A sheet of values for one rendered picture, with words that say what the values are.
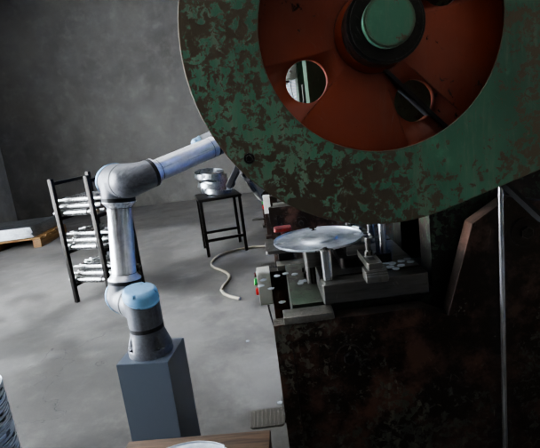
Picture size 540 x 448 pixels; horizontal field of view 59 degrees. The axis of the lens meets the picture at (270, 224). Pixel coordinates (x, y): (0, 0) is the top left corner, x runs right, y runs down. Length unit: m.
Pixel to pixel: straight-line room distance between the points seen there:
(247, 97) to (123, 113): 7.41
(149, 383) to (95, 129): 7.09
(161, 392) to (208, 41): 1.14
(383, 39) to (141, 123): 7.46
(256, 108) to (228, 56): 0.12
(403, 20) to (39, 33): 8.14
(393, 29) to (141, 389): 1.32
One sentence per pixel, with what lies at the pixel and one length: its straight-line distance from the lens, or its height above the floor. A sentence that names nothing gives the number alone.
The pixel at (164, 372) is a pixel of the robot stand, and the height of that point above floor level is 0.42.
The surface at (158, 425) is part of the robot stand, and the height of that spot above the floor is 0.22.
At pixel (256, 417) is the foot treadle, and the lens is 1.81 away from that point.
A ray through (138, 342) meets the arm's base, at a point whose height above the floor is 0.51.
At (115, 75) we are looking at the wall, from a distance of 8.44.
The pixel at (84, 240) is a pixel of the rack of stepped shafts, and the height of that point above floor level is 0.47.
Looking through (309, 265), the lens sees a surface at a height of 0.71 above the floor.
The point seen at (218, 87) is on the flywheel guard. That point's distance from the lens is 1.02.
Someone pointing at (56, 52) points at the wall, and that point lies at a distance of 8.78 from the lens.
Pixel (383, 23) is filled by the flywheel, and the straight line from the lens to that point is 1.00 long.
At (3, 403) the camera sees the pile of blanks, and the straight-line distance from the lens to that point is 2.10.
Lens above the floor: 1.18
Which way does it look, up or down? 12 degrees down
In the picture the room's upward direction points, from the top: 7 degrees counter-clockwise
